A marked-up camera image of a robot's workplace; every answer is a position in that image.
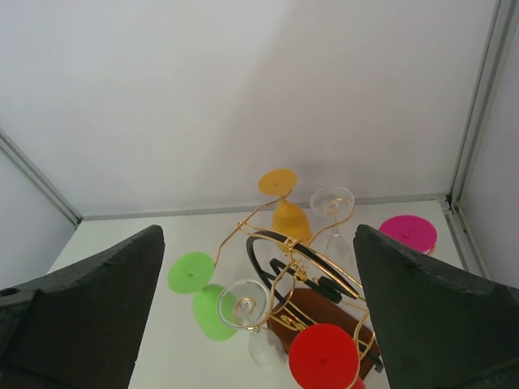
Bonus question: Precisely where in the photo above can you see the red wine glass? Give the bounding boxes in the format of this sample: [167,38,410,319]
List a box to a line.
[289,323,365,389]

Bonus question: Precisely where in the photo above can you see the green wine glass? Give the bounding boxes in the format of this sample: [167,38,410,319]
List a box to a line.
[167,252,237,341]

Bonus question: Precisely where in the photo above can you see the yellow wine glass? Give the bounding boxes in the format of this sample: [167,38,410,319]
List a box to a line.
[258,169,312,244]

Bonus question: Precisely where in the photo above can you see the pink wine glass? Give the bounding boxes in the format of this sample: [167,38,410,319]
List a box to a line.
[379,215,438,254]

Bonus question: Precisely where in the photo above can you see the clear wine glass front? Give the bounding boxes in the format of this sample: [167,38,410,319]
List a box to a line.
[217,279,286,373]

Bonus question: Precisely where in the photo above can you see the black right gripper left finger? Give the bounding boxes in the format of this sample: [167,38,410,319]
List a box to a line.
[1,225,165,388]

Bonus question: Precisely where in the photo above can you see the clear wine glass back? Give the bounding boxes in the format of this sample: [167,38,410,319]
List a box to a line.
[310,186,355,270]

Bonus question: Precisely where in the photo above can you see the black metal rack ring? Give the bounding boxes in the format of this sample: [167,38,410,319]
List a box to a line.
[245,230,384,373]

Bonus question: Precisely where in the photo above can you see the clear wine glass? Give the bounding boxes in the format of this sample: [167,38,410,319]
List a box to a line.
[310,186,355,270]
[217,279,286,373]

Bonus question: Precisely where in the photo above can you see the gold wire glass rack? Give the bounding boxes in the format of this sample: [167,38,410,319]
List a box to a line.
[210,190,380,361]

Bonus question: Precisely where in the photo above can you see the brown wooden rack base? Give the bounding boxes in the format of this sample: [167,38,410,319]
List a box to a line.
[267,289,384,378]

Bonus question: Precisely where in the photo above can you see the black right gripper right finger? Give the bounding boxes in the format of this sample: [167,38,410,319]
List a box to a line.
[354,224,518,388]

